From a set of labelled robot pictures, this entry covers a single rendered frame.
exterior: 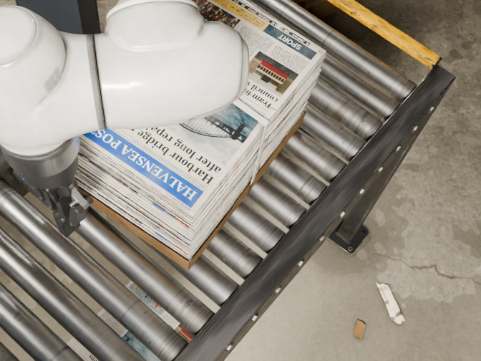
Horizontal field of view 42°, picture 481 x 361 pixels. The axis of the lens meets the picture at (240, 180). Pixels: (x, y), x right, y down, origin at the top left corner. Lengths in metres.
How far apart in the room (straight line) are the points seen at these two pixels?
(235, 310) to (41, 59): 0.59
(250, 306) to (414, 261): 1.09
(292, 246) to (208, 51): 0.54
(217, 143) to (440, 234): 1.34
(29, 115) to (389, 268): 1.55
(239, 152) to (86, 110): 0.32
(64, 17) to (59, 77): 1.36
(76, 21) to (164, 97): 1.36
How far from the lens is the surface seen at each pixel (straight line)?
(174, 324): 1.88
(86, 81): 0.65
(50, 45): 0.63
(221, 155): 0.91
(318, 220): 1.15
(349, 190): 1.19
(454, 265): 2.13
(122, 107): 0.66
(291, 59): 1.03
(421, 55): 1.40
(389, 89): 1.37
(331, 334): 1.93
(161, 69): 0.65
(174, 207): 0.89
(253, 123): 0.95
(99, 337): 1.05
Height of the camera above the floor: 1.81
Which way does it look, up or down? 61 degrees down
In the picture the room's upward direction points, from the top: 11 degrees clockwise
